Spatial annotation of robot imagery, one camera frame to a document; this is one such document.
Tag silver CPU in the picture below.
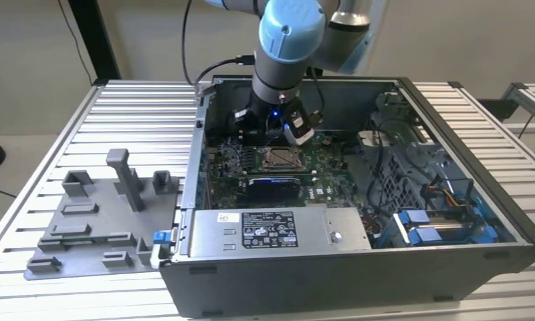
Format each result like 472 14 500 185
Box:
267 150 298 165

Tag CPU socket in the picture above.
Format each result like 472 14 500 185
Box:
257 145 306 169

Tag black graphics card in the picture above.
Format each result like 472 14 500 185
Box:
241 176 305 209

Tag green motherboard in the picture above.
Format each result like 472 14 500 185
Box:
203 132 371 215

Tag pale plastic connector block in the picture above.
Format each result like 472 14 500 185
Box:
357 130 391 148

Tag grey metal drive cage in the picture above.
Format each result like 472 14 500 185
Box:
343 90 478 218

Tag silver power supply unit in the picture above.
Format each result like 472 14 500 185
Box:
187 206 375 260

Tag grey parts rack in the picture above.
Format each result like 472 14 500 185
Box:
23 148 185 281

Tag blue disk carrier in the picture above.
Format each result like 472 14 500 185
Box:
405 227 477 247
394 209 470 231

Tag black open PC case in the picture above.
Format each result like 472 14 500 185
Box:
159 74 535 318

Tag small pale wrist camera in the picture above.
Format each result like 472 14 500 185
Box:
231 108 251 130

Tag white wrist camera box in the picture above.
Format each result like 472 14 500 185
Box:
282 100 317 146

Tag red black wire bundle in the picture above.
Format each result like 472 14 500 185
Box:
362 212 391 239

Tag black frame post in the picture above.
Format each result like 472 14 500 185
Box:
68 0 123 82

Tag thin black wall cable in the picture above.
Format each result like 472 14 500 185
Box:
58 0 96 84

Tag coloured power wire bundle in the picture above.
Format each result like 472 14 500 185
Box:
421 179 474 210

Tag blue plastic bay bracket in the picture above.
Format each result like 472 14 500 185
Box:
466 195 502 245

